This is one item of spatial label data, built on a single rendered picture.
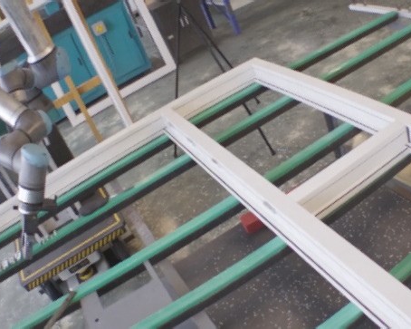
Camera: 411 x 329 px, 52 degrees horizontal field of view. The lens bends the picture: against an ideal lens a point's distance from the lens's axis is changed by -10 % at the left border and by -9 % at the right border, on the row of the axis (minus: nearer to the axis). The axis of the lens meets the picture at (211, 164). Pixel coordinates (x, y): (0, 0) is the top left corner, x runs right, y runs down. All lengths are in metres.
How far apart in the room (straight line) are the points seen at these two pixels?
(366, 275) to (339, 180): 0.33
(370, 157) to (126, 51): 4.45
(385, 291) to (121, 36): 4.81
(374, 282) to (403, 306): 0.08
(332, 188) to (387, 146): 0.19
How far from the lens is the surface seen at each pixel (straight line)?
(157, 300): 1.11
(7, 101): 1.60
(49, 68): 2.15
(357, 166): 1.14
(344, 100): 1.41
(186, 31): 5.32
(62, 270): 2.48
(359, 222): 1.47
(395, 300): 0.81
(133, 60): 5.42
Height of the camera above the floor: 1.59
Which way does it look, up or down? 30 degrees down
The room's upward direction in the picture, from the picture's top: 24 degrees counter-clockwise
